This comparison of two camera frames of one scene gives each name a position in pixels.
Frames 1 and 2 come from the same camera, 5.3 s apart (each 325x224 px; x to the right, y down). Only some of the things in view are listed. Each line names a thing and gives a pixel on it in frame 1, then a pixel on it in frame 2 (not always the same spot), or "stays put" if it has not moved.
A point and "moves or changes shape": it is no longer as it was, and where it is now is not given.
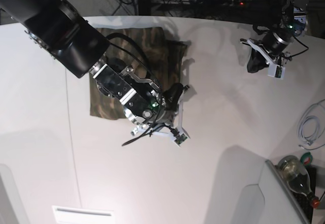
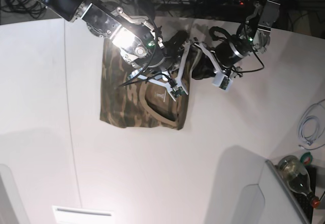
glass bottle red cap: (297, 178) stays put
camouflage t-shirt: (146, 50) moves or changes shape
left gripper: (166, 113) to (172, 51)
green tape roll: (304, 156) stays put
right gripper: (275, 45) to (227, 55)
